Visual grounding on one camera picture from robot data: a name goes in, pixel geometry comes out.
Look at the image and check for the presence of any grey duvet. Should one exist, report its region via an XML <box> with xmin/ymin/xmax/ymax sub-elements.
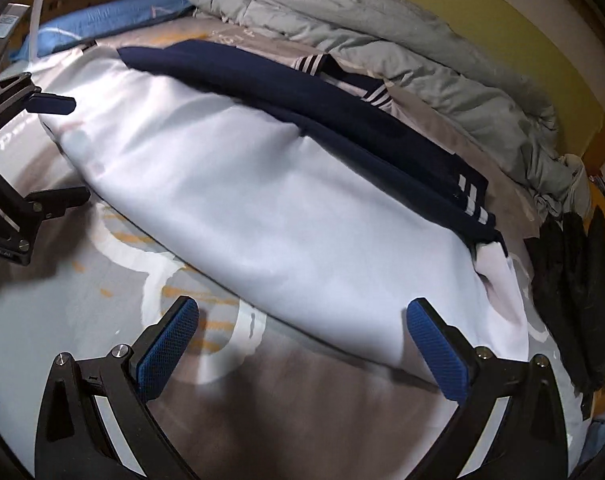
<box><xmin>135</xmin><ymin>0</ymin><xmax>590</xmax><ymax>221</ymax></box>

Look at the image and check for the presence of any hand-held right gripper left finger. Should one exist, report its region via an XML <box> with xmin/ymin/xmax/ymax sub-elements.
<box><xmin>34</xmin><ymin>296</ymin><xmax>201</xmax><ymax>480</ymax></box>

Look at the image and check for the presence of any dark blue bag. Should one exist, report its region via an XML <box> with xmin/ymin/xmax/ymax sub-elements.
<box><xmin>577</xmin><ymin>410</ymin><xmax>605</xmax><ymax>467</ymax></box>

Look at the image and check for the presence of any blue pillow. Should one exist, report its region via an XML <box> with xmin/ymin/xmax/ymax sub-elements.
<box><xmin>10</xmin><ymin>0</ymin><xmax>196</xmax><ymax>58</ymax></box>

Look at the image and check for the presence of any white and navy jacket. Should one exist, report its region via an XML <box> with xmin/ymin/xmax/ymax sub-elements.
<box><xmin>37</xmin><ymin>40</ymin><xmax>530</xmax><ymax>391</ymax></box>

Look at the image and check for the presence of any white lamp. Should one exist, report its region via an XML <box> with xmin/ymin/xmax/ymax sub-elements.
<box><xmin>28</xmin><ymin>0</ymin><xmax>58</xmax><ymax>63</ymax></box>

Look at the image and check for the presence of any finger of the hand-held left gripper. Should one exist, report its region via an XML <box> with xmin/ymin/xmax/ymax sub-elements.
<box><xmin>0</xmin><ymin>72</ymin><xmax>77</xmax><ymax>128</ymax></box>
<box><xmin>0</xmin><ymin>160</ymin><xmax>91</xmax><ymax>267</ymax></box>

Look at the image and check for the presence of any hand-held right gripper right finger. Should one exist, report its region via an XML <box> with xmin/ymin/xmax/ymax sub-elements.
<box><xmin>406</xmin><ymin>297</ymin><xmax>570</xmax><ymax>480</ymax></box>

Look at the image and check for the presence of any black garment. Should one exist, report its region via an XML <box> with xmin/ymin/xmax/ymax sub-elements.
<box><xmin>525</xmin><ymin>207</ymin><xmax>605</xmax><ymax>418</ymax></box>

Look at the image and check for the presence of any wooden bed frame post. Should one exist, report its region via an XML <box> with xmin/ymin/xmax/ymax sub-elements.
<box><xmin>582</xmin><ymin>110</ymin><xmax>605</xmax><ymax>176</ymax></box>

